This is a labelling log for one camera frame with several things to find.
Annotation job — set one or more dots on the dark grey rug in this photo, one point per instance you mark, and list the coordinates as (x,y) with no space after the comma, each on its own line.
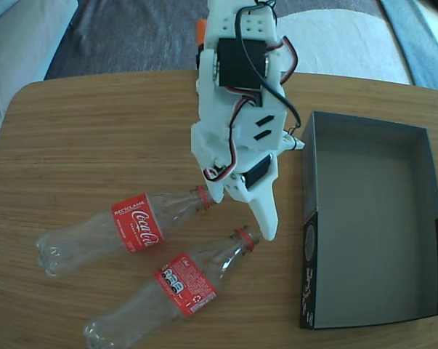
(131,36)

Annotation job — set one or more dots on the clear bottle Coca-Cola script label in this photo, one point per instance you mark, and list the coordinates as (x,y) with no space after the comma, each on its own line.
(138,227)

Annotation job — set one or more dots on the blue-grey fabric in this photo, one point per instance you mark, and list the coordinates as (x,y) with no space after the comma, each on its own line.
(422,47)

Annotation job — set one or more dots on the clear bottle nutrition seals label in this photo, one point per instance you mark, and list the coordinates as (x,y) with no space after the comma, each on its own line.
(184,283)

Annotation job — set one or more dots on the orange and black clamp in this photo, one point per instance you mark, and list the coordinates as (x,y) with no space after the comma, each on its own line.
(201,31)

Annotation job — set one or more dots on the grey cardboard box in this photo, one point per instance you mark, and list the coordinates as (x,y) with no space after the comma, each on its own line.
(367,218)

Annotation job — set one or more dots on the white cloth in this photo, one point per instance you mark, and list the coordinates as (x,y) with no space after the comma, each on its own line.
(331,43)

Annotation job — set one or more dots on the flat white camera mount plate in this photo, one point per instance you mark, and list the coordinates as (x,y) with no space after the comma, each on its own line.
(289,143)

